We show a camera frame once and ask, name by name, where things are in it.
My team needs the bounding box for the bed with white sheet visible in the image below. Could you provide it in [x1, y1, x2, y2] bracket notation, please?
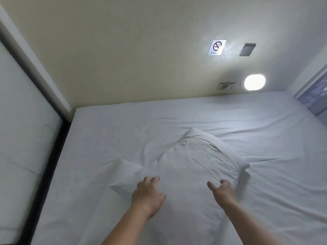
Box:
[31, 91, 327, 245]

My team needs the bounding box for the black bed frame divider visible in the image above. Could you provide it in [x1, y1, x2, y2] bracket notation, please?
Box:
[0, 30, 71, 245]

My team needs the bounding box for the white wall power outlet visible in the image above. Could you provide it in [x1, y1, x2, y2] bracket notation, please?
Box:
[217, 83, 236, 92]

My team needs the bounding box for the person's right hand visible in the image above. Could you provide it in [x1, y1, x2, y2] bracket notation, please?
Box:
[207, 179, 240, 210]

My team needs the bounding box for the round glowing wall lamp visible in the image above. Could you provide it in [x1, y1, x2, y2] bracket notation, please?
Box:
[244, 73, 267, 91]

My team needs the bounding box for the white neighbouring mattress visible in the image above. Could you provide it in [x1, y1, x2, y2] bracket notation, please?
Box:
[0, 41, 63, 243]

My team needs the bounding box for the person's left forearm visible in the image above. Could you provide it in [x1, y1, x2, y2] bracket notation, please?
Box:
[101, 203, 156, 245]

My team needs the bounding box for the framed wall picture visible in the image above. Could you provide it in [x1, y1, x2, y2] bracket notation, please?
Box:
[293, 67, 327, 118]

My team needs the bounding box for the grey wall switch plate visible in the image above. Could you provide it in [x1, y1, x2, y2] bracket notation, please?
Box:
[239, 43, 256, 57]

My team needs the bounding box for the white no-smoking wall sign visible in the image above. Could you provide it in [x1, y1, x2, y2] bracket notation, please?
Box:
[208, 39, 227, 56]

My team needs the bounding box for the person's left hand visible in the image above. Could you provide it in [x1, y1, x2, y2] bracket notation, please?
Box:
[131, 176, 167, 219]

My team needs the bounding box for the person's right forearm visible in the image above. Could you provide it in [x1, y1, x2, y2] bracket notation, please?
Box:
[223, 200, 284, 245]

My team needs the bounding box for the white pillow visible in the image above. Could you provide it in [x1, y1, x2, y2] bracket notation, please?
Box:
[108, 127, 250, 245]

